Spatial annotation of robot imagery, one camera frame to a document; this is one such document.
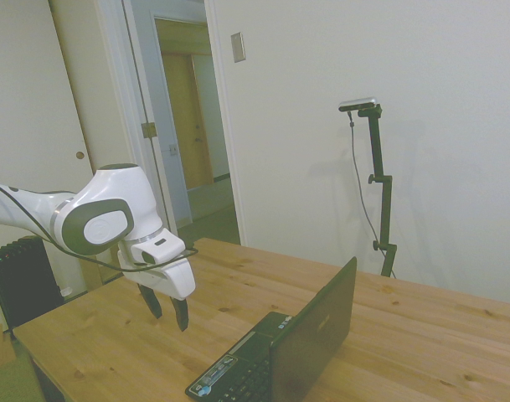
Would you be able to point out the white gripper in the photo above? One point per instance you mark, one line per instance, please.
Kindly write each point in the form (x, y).
(177, 278)

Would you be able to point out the black laptop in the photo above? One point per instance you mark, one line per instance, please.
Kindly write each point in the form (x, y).
(313, 335)

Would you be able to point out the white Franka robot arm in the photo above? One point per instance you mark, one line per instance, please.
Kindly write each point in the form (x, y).
(112, 188)

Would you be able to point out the black radiator heater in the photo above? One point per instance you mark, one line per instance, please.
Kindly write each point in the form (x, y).
(20, 280)

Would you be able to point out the brass door hinge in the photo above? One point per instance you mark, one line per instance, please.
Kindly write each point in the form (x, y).
(148, 130)

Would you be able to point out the wooden hallway door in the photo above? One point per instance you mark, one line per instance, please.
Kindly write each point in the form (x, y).
(183, 125)

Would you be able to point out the white open door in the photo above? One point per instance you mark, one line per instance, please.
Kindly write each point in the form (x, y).
(95, 84)

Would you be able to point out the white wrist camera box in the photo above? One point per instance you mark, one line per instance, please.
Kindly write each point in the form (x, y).
(158, 250)

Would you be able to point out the black camera stand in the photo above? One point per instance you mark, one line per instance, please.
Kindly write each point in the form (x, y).
(382, 184)

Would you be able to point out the metal wall switch plate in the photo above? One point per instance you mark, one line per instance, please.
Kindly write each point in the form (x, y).
(238, 47)

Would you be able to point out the silver stereo camera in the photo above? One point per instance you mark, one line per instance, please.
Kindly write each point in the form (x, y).
(358, 104)

